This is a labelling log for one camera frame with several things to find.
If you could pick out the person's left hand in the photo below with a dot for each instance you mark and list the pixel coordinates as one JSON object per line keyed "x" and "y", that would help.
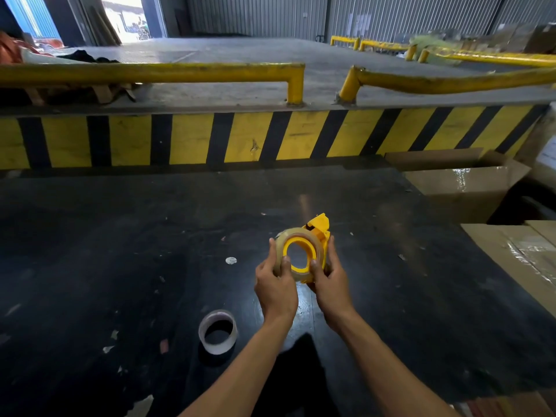
{"x": 275, "y": 293}

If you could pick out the person's right hand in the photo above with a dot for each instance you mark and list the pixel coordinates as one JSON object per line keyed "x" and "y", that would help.
{"x": 332, "y": 290}

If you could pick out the person's right thumb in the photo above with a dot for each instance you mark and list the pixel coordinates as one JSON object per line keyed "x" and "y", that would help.
{"x": 316, "y": 271}

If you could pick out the person's left thumb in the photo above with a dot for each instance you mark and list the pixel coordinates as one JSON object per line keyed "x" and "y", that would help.
{"x": 284, "y": 265}

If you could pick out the yellow tape dispenser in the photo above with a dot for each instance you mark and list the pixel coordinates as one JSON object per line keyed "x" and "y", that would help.
{"x": 313, "y": 251}

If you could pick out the clear packing tape roll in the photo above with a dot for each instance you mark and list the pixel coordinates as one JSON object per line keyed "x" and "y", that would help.
{"x": 290, "y": 238}

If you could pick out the person's right forearm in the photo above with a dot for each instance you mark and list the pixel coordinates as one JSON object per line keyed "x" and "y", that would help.
{"x": 391, "y": 369}

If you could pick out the person's left forearm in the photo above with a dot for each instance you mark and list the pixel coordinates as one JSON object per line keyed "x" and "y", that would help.
{"x": 243, "y": 369}

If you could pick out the empty white tape core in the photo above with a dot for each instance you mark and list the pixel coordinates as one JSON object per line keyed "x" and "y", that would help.
{"x": 218, "y": 332}

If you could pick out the yellow black striped dock edge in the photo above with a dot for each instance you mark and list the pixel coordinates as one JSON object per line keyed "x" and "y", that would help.
{"x": 260, "y": 136}

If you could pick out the open brown cardboard box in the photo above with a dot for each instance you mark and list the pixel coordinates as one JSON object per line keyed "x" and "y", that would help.
{"x": 460, "y": 186}

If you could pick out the taped flat cardboard box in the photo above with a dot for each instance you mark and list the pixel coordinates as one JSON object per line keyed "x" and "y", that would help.
{"x": 517, "y": 260}

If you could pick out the wrapped light cardboard box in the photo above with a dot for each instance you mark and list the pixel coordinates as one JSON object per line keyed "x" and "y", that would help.
{"x": 541, "y": 147}

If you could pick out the black cloth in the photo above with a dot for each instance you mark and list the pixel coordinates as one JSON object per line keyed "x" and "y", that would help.
{"x": 82, "y": 56}

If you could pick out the red cloth bundle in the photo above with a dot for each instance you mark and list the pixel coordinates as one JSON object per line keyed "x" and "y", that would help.
{"x": 11, "y": 47}

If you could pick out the blue shipping container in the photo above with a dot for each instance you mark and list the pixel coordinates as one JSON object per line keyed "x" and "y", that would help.
{"x": 32, "y": 17}

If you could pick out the yellow steel guard rail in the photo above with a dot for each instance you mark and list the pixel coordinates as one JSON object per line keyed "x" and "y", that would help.
{"x": 173, "y": 73}

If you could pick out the bent yellow guard rail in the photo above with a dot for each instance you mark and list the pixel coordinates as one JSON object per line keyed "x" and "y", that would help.
{"x": 434, "y": 83}

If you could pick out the low yellow barrier rail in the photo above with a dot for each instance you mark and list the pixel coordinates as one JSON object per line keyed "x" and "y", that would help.
{"x": 345, "y": 40}

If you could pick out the long yellow barrier rail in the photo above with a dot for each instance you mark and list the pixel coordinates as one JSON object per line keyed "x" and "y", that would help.
{"x": 491, "y": 57}

